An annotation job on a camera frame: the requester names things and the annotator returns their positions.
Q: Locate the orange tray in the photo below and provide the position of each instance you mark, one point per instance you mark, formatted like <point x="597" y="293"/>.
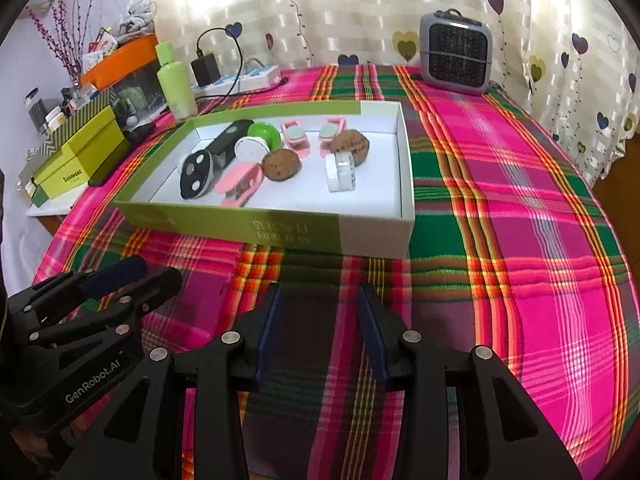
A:
<point x="122" y="62"/>

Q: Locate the pink green clip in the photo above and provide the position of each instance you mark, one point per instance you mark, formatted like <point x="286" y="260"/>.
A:
<point x="295" y="138"/>
<point x="331" y="128"/>

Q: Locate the red twig decoration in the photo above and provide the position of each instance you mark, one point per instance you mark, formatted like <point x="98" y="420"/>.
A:
<point x="68" y="37"/>

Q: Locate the white round jar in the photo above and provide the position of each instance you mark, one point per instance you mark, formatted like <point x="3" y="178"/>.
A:
<point x="340" y="172"/>

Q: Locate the heart pattern curtain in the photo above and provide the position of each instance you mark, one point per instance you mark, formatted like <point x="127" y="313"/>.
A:
<point x="572" y="64"/>

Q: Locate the light green bottle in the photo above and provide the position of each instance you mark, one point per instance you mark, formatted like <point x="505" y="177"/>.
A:
<point x="175" y="82"/>

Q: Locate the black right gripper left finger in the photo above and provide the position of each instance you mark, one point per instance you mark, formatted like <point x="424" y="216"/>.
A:
<point x="234" y="362"/>

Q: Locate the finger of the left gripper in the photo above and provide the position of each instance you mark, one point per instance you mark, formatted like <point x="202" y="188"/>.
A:
<point x="48" y="302"/>
<point x="140" y="294"/>

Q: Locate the brown walnut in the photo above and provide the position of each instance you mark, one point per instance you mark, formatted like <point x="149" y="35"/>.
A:
<point x="281" y="164"/>
<point x="352" y="141"/>

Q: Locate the yellow green gift box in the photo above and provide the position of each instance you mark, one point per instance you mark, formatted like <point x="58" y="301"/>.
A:
<point x="78" y="158"/>

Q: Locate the green white roller massager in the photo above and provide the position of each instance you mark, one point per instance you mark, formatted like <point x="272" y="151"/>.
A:
<point x="261" y="139"/>

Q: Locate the striped box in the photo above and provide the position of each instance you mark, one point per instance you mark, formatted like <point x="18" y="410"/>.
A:
<point x="37" y="157"/>

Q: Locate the green white cardboard box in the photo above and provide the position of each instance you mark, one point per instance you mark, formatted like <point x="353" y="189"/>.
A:
<point x="374" y="219"/>

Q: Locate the black electric shaver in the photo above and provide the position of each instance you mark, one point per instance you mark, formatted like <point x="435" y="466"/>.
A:
<point x="203" y="168"/>

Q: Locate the grey portable heater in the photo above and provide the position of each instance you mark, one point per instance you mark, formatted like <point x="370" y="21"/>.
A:
<point x="455" y="52"/>

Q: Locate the pink handle clear jar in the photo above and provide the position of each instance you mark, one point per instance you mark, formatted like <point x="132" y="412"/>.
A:
<point x="239" y="184"/>

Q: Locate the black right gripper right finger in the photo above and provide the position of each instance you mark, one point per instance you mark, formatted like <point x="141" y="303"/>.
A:
<point x="402" y="361"/>

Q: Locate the black charger plug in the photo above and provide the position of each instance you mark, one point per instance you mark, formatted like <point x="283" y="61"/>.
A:
<point x="205" y="69"/>

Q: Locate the white blue power strip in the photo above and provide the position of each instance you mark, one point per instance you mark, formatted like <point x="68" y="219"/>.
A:
<point x="260" y="78"/>

